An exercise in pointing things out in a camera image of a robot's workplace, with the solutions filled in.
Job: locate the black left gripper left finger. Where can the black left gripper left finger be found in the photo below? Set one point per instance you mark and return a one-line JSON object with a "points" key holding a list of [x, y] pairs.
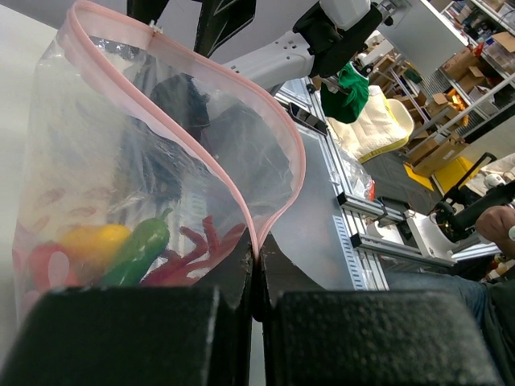
{"points": [[195, 335]]}

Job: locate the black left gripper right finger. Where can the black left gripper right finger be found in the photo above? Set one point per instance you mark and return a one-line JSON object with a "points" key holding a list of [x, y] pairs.
{"points": [[314, 336]]}

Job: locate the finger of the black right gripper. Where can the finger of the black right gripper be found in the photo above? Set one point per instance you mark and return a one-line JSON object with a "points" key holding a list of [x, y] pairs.
{"points": [[145, 9], [219, 21]]}

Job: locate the red toy lobster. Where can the red toy lobster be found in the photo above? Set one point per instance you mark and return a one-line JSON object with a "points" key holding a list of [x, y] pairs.
{"points": [[209, 251]]}

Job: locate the green toy chili pepper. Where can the green toy chili pepper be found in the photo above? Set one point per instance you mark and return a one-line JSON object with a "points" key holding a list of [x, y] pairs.
{"points": [[144, 245]]}

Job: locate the orange yellow toy mango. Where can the orange yellow toy mango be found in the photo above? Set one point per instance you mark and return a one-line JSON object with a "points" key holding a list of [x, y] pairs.
{"points": [[94, 245]]}

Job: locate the clear pink zip top bag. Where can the clear pink zip top bag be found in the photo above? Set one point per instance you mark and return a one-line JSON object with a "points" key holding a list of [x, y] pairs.
{"points": [[124, 125]]}

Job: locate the red toy chili pepper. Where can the red toy chili pepper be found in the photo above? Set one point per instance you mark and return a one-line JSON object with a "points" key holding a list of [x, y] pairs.
{"points": [[50, 267]]}

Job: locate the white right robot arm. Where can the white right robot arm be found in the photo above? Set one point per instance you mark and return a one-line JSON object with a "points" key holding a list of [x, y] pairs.
{"points": [[320, 43]]}

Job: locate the white bag zipper slider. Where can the white bag zipper slider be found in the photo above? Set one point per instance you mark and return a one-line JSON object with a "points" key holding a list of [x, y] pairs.
{"points": [[156, 29]]}

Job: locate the person in green shirt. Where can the person in green shirt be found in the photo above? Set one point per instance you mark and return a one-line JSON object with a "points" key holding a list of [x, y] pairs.
{"points": [[346, 106]]}

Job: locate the cream padded chair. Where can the cream padded chair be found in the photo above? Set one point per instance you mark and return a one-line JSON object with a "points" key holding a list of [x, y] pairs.
{"points": [[384, 125]]}

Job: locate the cardboard boxes on shelves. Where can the cardboard boxes on shelves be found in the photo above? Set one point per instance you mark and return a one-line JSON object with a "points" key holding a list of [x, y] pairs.
{"points": [[463, 98]]}

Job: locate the slotted white cable duct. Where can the slotted white cable duct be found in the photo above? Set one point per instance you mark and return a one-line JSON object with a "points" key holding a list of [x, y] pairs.
{"points": [[352, 260]]}

